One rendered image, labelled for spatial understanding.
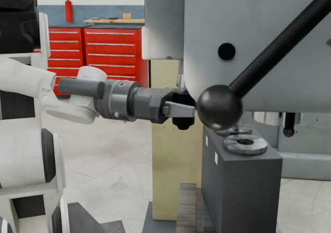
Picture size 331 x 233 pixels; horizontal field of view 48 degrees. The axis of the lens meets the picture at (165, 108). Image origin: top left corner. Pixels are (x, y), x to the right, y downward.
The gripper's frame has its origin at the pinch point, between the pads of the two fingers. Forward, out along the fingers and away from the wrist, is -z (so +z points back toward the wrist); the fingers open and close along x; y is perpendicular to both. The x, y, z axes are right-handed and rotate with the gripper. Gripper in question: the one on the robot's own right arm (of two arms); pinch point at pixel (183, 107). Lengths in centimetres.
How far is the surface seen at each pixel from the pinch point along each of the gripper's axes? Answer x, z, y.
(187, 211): 4.7, -0.1, 27.3
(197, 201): 12.4, -0.5, 28.7
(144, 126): 296, 133, 118
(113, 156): 209, 128, 118
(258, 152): 0.1, -15.7, 8.0
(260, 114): -36.5, -18.5, -11.3
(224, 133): 8.1, -7.3, 7.8
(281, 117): -36.9, -20.4, -11.2
